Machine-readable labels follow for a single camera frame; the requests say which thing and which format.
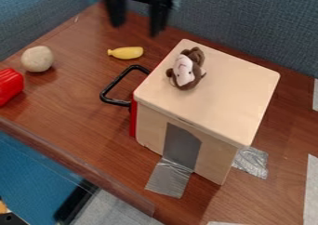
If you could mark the yellow toy banana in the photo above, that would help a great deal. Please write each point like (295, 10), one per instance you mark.
(126, 52)

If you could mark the brown plush monkey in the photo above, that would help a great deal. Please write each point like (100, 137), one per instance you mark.
(187, 68)

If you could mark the beige toy ball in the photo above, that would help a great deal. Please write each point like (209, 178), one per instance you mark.
(37, 59)

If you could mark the cabinet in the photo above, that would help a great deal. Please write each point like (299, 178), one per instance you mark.
(205, 111)

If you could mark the red toy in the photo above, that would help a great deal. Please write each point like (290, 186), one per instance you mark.
(9, 85)

